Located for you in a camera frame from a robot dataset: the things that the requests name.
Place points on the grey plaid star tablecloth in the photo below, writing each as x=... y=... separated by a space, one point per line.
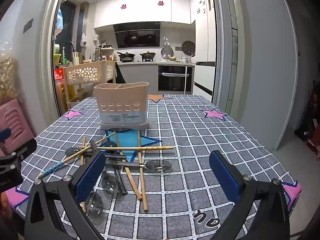
x=200 y=142

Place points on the red paper sticker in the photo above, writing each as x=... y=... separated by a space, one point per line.
x=123 y=6
x=160 y=3

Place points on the sliding glass door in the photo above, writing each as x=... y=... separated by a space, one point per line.
x=226 y=55

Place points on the red box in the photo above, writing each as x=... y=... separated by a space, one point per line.
x=59 y=73

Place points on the kitchen counter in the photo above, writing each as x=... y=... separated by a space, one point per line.
x=162 y=63

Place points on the beige flower-hole storage cart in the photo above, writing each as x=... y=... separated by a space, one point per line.
x=82 y=73

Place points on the white pole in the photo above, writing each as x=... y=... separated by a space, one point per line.
x=186 y=80

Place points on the seasoning rack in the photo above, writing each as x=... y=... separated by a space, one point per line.
x=105 y=53

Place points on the green plastic basket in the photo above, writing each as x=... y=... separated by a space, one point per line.
x=56 y=58

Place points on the white refrigerator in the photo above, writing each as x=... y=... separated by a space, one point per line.
x=203 y=42

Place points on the black hanging cloth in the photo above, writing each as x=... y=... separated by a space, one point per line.
x=120 y=76

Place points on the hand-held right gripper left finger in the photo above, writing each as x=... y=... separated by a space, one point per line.
x=91 y=176

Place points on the kitchen faucet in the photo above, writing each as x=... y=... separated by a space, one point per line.
x=70 y=43

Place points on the wooden chopstick with patterned end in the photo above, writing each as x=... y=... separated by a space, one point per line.
x=150 y=148

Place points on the blue and white hanging bag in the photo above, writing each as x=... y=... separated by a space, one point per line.
x=59 y=18

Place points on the bag of peanuts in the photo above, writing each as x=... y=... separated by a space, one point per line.
x=7 y=80

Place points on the white hanging plastic bag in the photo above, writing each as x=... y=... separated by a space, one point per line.
x=83 y=41

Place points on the pink plastic stool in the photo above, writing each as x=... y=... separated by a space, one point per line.
x=12 y=120

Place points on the beige plastic utensil holder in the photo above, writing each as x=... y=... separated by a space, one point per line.
x=120 y=97

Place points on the black range hood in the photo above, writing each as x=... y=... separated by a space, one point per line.
x=137 y=37

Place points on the white knife block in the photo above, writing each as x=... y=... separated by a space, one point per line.
x=76 y=58

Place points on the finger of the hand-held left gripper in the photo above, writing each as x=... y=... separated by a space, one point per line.
x=5 y=133
x=25 y=148

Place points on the person's left hand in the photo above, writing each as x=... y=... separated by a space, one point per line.
x=3 y=206

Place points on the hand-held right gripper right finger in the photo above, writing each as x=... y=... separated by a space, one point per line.
x=225 y=177

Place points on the black wok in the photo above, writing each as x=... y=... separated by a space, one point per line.
x=148 y=55
x=126 y=56

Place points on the small white pot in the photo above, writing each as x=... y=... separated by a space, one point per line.
x=185 y=60

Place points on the white upper cabinets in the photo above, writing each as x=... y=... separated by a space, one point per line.
x=140 y=10

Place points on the dark wall switch panel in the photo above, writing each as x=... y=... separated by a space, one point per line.
x=28 y=26

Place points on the yellow oil bottle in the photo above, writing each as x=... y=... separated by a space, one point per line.
x=68 y=92

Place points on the black built-in oven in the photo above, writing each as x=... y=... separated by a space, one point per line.
x=175 y=80

